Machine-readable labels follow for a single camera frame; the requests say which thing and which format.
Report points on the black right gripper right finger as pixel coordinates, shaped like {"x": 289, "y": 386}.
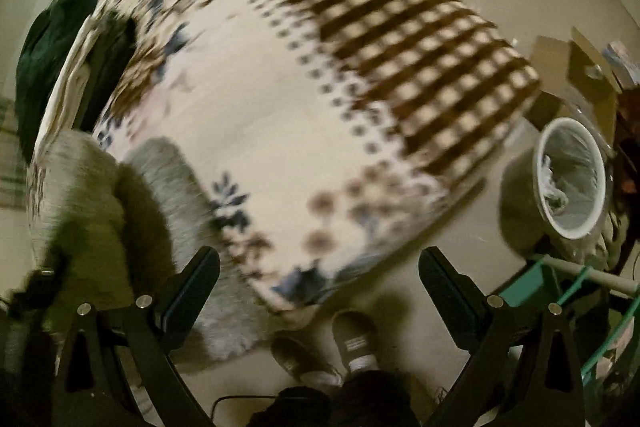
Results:
{"x": 523, "y": 363}

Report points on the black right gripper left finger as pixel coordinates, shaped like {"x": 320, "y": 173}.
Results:
{"x": 91, "y": 388}

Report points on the grey fluffy pants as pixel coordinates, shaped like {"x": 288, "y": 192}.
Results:
{"x": 116, "y": 230}

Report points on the teal drying rack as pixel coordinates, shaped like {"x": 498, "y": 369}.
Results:
{"x": 614, "y": 353}

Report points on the right grey shoe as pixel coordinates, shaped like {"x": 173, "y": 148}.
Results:
{"x": 356, "y": 339}

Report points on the grey shoe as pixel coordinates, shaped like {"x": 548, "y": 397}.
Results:
{"x": 356, "y": 339}
{"x": 303, "y": 365}

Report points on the white waste bin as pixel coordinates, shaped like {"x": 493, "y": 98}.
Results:
{"x": 555, "y": 190}

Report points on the left grey shoe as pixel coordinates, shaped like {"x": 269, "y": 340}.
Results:
{"x": 303, "y": 365}

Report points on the folded white towel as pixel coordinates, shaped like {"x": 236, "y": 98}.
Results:
{"x": 62, "y": 107}

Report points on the brown cardboard box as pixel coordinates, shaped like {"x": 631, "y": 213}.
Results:
{"x": 575, "y": 81}

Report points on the floral cream bed blanket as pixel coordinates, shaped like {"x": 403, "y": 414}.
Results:
{"x": 326, "y": 133}

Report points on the folded dark green garment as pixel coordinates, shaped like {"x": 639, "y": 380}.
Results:
{"x": 44, "y": 52}

